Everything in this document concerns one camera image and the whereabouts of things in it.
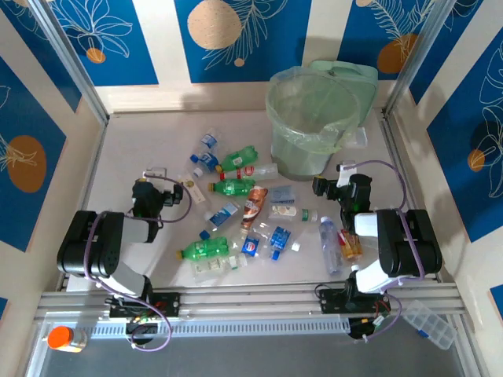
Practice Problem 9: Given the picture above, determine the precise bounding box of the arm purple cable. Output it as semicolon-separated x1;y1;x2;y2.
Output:
349;159;425;343
84;174;193;353

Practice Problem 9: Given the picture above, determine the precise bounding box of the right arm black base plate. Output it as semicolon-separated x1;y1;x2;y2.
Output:
317;287;394;315

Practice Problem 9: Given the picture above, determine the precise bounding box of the white slotted cable duct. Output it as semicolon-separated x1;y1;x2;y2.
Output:
90;317;351;339

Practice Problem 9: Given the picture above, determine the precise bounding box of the clear water bottle blue cap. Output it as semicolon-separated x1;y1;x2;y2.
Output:
189;126;223;164

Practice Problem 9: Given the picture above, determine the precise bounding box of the aluminium frame post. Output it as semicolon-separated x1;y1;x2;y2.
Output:
29;0;110;125
384;0;459;115

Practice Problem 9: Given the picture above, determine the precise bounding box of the light green zip pouch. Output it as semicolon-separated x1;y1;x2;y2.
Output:
310;60;380;119

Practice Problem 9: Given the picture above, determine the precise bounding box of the mesh waste bin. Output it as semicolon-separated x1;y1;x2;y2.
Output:
265;65;361;182

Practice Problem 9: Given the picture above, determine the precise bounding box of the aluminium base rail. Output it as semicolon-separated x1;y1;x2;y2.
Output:
37;283;467;320

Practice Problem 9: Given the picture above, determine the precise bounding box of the tall clear water bottle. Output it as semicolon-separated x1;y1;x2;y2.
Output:
318;215;343;275

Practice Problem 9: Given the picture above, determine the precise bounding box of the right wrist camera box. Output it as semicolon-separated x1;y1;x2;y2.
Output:
336;159;358;188

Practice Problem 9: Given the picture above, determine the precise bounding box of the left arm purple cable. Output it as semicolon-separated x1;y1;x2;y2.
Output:
84;174;193;353

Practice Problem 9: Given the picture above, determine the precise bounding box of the orange drink bottle red label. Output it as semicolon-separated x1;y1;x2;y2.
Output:
338;229;365;263

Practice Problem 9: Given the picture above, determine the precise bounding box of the blue label bottle white cap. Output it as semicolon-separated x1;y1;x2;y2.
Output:
255;221;303;253
193;147;227;178

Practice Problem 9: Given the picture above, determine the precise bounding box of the clear bottle blue red label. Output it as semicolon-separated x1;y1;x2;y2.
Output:
231;232;283;262

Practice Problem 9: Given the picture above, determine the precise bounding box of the green soda bottle yellow cap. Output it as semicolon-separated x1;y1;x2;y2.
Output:
215;145;261;174
207;178;257;196
175;236;229;262

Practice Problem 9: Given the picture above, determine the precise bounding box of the aluminium side rail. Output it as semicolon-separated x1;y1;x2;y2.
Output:
379;112;443;283
57;117;111;291

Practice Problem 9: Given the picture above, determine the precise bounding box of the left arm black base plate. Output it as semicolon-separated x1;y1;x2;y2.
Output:
108;292;182;319

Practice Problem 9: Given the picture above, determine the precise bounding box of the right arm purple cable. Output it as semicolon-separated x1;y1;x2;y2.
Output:
349;159;425;343

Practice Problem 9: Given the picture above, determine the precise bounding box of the orange lid jar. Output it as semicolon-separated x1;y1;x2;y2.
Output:
46;325;90;353

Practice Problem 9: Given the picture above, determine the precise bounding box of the brown coffee drink bottle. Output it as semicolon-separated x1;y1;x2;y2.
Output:
239;186;270;236

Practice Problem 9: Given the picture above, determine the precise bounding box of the clear bottle white green label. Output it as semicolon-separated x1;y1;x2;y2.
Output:
191;254;249;280

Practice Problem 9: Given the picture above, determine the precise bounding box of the clear plastic organizer box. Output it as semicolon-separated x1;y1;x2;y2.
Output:
400;300;460;350

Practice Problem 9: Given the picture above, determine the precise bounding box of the clear bottle cream green label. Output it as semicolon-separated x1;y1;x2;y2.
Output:
268;203;319;223

